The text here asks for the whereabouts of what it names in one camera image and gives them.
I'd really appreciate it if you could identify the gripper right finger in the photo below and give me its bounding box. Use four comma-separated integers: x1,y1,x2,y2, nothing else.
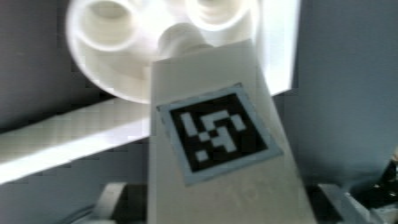
318,184,380,224

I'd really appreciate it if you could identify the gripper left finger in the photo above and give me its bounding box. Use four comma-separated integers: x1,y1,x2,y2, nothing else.
87,182,126,224

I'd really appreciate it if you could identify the white stool leg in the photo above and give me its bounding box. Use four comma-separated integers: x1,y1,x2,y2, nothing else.
148,41,316,224

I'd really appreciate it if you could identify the white round stool seat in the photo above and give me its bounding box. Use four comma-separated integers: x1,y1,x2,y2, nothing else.
66,0,259,104

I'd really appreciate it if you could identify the white front rail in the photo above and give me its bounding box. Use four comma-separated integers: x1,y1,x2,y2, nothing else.
0,99,149,185

